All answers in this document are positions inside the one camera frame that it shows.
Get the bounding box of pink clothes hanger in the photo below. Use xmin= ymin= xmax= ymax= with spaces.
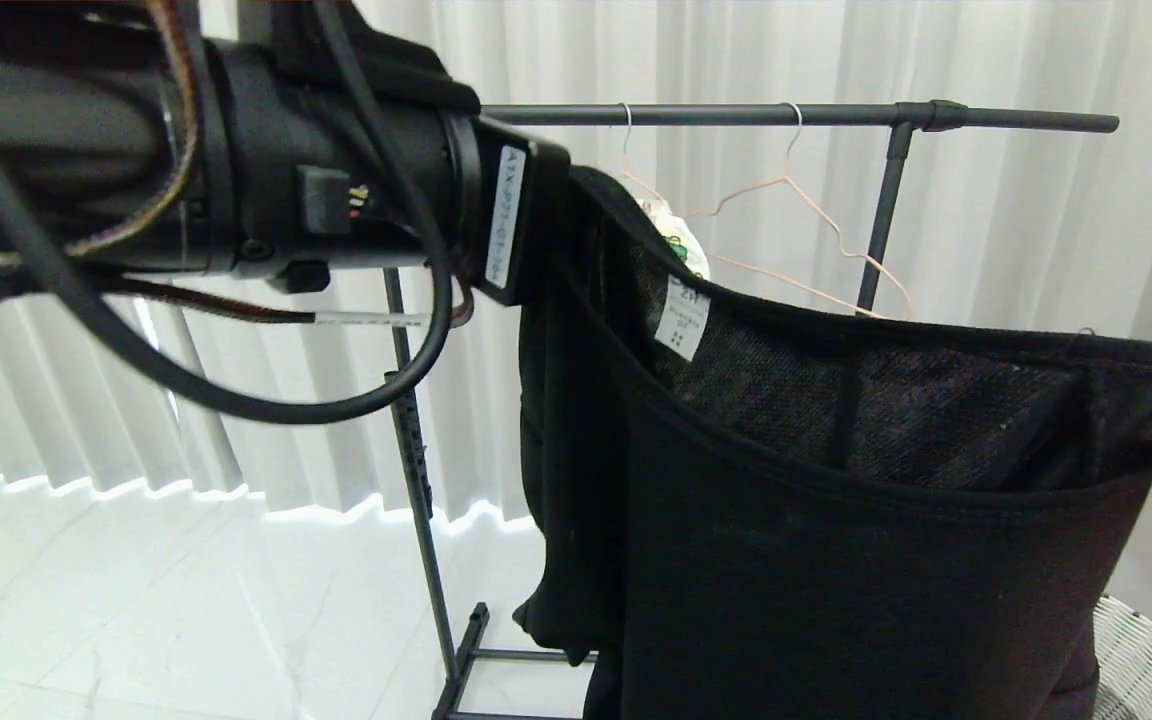
xmin=619 ymin=102 xmax=669 ymax=208
xmin=686 ymin=102 xmax=915 ymax=323

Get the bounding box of black garment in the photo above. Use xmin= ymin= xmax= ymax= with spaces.
xmin=514 ymin=165 xmax=1152 ymax=720

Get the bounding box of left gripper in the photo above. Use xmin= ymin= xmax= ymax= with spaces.
xmin=0 ymin=30 xmax=574 ymax=307

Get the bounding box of cream printed garment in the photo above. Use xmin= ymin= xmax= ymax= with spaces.
xmin=636 ymin=195 xmax=713 ymax=283

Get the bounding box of white curtain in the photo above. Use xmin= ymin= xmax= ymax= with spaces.
xmin=0 ymin=0 xmax=1152 ymax=526

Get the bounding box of black clothes rack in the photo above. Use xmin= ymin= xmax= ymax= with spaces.
xmin=381 ymin=100 xmax=1121 ymax=720

